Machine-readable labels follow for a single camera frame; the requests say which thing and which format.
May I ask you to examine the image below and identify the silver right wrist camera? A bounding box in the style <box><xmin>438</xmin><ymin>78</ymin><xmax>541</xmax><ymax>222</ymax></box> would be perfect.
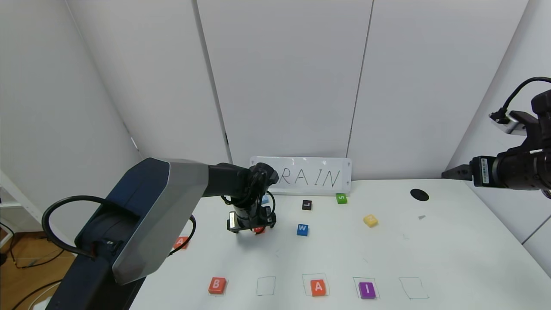
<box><xmin>489</xmin><ymin>111</ymin><xmax>528</xmax><ymax>135</ymax></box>

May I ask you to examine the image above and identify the white sign reading BRAIN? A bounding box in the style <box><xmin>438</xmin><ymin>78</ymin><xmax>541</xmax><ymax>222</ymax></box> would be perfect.
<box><xmin>251</xmin><ymin>156</ymin><xmax>352</xmax><ymax>195</ymax></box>

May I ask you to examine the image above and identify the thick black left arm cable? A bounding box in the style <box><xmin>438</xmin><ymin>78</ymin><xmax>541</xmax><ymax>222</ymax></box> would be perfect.
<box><xmin>42</xmin><ymin>196</ymin><xmax>130</xmax><ymax>260</ymax></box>

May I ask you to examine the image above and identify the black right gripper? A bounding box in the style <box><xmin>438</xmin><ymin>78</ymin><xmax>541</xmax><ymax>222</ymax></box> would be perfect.
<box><xmin>441</xmin><ymin>151</ymin><xmax>536</xmax><ymax>189</ymax></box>

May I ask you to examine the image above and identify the thin black floor cable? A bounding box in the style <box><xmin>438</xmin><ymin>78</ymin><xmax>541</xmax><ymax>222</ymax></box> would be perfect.
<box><xmin>8</xmin><ymin>224</ymin><xmax>67</xmax><ymax>270</ymax></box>
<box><xmin>12</xmin><ymin>278</ymin><xmax>65</xmax><ymax>310</ymax></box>

